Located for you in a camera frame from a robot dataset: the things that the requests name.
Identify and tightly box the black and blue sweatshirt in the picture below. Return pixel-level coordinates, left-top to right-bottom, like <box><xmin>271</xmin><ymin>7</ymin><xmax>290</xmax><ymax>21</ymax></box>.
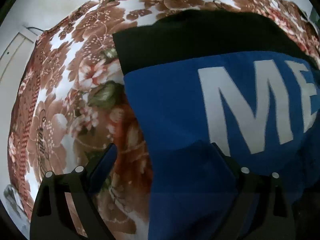
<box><xmin>113</xmin><ymin>10</ymin><xmax>319</xmax><ymax>239</ymax></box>

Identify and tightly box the brown floral fleece blanket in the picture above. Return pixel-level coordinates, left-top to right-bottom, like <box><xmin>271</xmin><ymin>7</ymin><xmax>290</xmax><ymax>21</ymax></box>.
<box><xmin>5</xmin><ymin>0</ymin><xmax>319</xmax><ymax>239</ymax></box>

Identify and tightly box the white door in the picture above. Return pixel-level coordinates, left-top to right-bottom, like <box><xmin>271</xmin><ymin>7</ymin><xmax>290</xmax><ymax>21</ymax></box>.
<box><xmin>0</xmin><ymin>31</ymin><xmax>36</xmax><ymax>83</ymax></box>

